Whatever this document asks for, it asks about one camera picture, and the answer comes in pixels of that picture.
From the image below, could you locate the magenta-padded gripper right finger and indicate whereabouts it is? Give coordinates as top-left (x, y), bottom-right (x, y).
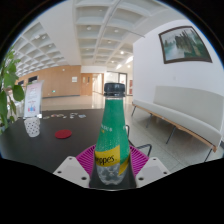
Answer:
top-left (128, 144), bottom-right (171, 188)

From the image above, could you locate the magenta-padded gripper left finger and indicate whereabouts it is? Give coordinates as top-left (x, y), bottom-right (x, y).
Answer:
top-left (53, 143), bottom-right (98, 189)

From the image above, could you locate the green plastic drink bottle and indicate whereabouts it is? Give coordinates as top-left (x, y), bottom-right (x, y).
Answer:
top-left (94, 82), bottom-right (132, 186)

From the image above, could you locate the black metal chair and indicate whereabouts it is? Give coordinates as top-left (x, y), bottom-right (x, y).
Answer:
top-left (134, 143), bottom-right (154, 158)
top-left (124, 124), bottom-right (132, 138)

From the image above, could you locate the flat round red coaster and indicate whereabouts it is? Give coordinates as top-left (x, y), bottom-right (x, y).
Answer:
top-left (54, 129), bottom-right (73, 140)

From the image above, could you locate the white dotted mug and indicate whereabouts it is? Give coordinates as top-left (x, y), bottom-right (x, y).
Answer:
top-left (23, 116), bottom-right (42, 138)

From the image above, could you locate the long white bench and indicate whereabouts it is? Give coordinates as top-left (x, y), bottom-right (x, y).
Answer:
top-left (130, 85), bottom-right (224, 163)

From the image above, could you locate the clear acrylic sign stand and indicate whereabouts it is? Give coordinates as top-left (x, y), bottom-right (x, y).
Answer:
top-left (22, 79), bottom-right (45, 120)

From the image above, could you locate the black-framed glass door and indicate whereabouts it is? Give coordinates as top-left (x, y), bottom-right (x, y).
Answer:
top-left (118, 72), bottom-right (128, 85)

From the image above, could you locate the group of ceiling lights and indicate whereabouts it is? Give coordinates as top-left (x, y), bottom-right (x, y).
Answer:
top-left (33, 3), bottom-right (134, 69)

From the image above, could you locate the green leafy potted plant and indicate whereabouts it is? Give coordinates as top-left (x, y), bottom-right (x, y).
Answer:
top-left (0, 49), bottom-right (26, 134)

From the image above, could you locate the framed landscape painting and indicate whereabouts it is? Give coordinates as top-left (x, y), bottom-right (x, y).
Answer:
top-left (158, 25), bottom-right (213, 65)

